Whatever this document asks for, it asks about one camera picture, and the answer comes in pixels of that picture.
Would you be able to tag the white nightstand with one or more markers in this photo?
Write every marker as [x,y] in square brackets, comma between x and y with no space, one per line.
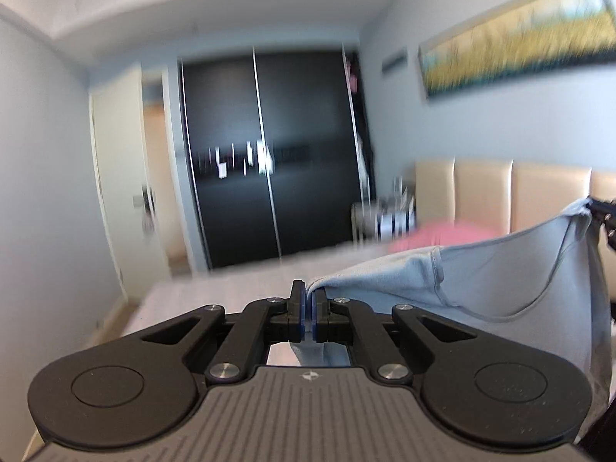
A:
[380,221]

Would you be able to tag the white room door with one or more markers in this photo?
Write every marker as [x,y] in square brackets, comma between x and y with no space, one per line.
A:
[120,178]

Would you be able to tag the cream padded headboard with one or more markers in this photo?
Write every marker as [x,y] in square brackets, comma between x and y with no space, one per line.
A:
[481,192]

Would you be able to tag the polka dot bed sheet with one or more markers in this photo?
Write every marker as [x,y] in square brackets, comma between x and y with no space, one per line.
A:
[216,293]

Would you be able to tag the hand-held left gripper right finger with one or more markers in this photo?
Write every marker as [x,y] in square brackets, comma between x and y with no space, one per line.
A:
[315,315]

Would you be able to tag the light blue shirt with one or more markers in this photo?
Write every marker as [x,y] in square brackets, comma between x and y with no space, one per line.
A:
[481,279]

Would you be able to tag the grey wall bar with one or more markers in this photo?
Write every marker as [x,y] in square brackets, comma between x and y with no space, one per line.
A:
[394,60]

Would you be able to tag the pink pillow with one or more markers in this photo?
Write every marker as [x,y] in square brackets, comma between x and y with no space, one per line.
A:
[442,236]

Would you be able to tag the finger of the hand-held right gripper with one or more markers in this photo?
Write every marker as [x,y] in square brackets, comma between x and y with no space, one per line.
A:
[605,212]

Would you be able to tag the framed landscape painting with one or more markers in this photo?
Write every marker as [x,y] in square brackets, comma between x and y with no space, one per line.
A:
[519,43]

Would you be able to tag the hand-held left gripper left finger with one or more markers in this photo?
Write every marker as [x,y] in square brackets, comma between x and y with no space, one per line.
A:
[301,310]

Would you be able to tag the black sliding wardrobe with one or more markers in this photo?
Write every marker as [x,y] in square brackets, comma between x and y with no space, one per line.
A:
[231,154]

